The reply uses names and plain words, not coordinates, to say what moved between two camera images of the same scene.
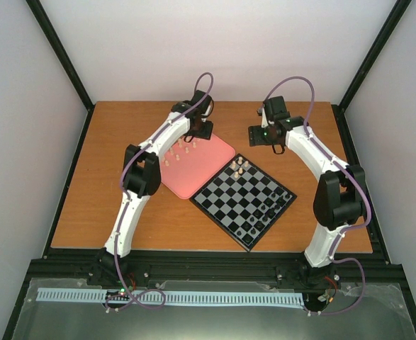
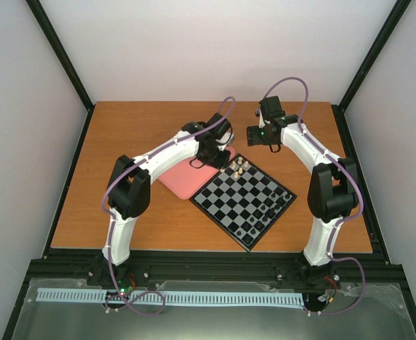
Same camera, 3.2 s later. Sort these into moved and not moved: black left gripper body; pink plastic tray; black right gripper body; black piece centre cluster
Moved: black left gripper body
Not moved: black right gripper body; pink plastic tray; black piece centre cluster
